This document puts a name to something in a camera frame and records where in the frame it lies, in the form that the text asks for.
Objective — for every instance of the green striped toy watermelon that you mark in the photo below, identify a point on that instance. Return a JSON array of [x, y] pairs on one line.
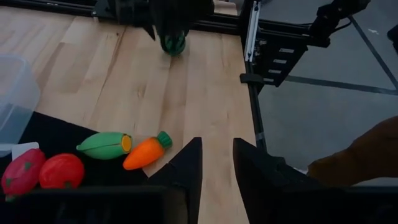
[[173, 46]]

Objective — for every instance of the black cloth mat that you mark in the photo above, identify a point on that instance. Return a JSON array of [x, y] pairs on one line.
[[56, 133]]

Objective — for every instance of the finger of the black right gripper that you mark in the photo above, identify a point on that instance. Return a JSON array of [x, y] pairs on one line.
[[151, 32]]

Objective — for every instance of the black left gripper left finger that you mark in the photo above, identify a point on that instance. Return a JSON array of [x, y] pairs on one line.
[[186, 174]]

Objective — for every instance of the red toy dragon fruit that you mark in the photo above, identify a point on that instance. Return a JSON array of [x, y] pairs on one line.
[[21, 174]]

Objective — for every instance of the orange toy carrot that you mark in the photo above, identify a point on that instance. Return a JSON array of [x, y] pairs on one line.
[[144, 154]]

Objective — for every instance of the green toy corn cob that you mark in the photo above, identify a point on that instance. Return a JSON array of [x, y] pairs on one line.
[[102, 146]]

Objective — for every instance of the white card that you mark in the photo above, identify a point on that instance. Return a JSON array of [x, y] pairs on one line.
[[25, 147]]

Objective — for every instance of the black labelled control box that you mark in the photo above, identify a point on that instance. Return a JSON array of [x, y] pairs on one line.
[[280, 67]]

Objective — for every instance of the red toy tomato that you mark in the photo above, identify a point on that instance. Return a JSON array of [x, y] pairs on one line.
[[62, 171]]

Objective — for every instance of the person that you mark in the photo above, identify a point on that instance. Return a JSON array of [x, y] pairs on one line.
[[367, 155]]

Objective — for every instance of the clear plastic tupperware container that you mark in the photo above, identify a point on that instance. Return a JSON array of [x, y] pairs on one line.
[[15, 93]]

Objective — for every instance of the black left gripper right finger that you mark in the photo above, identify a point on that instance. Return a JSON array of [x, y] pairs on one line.
[[258, 174]]

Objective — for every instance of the silver aluminium frame rail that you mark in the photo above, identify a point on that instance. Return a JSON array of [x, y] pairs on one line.
[[252, 31]]

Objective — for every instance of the black metal table frame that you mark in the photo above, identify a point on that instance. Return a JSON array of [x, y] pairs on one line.
[[256, 109]]

